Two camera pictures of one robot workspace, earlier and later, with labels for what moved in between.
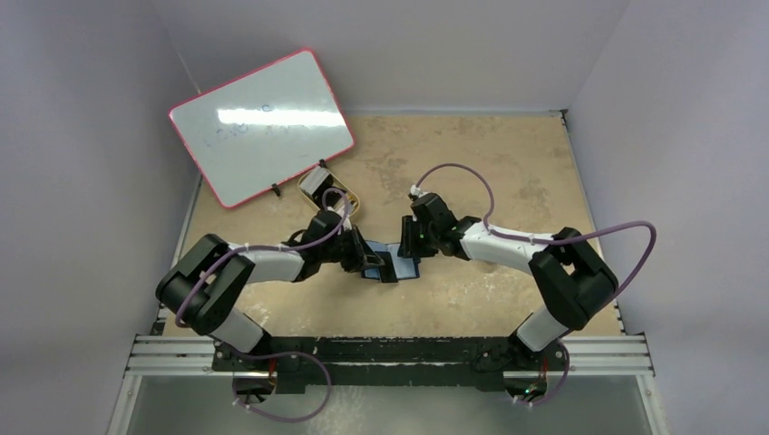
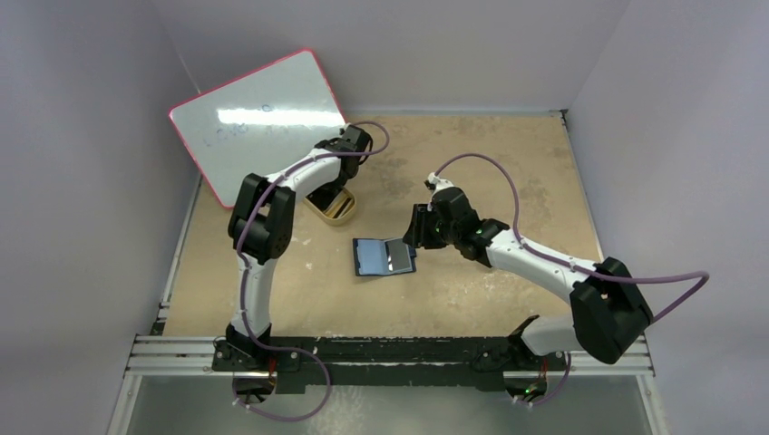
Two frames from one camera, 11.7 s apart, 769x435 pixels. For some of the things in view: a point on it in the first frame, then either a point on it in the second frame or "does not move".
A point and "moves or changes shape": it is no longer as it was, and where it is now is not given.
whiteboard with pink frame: x=264 y=129 does not move
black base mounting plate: x=301 y=362 does not move
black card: x=387 y=271 moves or changes shape
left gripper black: x=358 y=260 to x=330 y=187
